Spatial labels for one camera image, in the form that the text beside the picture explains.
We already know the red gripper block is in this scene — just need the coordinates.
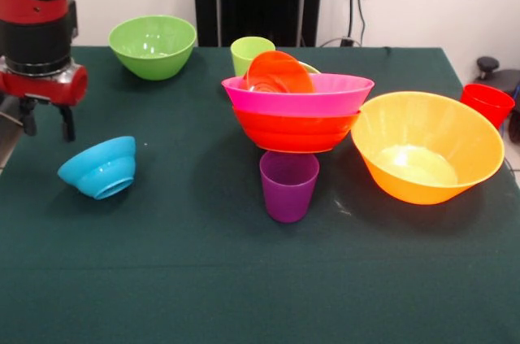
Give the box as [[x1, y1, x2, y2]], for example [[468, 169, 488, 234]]
[[0, 57, 89, 142]]

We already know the small blue bowl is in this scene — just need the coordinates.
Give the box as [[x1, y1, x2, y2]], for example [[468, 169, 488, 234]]
[[56, 135, 137, 201]]

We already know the small red-orange bowl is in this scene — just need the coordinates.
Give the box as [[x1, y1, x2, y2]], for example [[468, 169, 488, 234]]
[[240, 50, 316, 94]]

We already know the large red-orange bowl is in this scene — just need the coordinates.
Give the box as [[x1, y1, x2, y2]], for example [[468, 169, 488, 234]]
[[231, 106, 362, 155]]

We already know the large pink bowl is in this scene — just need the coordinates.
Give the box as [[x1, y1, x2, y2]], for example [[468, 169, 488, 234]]
[[221, 72, 375, 118]]

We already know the green cup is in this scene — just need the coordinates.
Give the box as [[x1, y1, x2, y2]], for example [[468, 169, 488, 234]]
[[230, 36, 276, 77]]

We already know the purple cup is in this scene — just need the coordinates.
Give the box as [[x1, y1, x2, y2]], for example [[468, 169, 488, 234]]
[[259, 150, 322, 224]]

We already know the dark green tablecloth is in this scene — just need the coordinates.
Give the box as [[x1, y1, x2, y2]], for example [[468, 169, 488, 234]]
[[0, 46, 520, 344]]

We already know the large orange bowl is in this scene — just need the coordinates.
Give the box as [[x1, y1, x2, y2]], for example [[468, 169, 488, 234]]
[[350, 91, 505, 206]]

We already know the red cup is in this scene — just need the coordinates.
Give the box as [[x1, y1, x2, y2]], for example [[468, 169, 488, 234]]
[[459, 83, 517, 131]]

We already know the grey pedestal leg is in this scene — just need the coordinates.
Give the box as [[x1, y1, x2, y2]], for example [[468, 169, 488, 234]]
[[0, 91, 25, 150], [473, 55, 520, 111]]

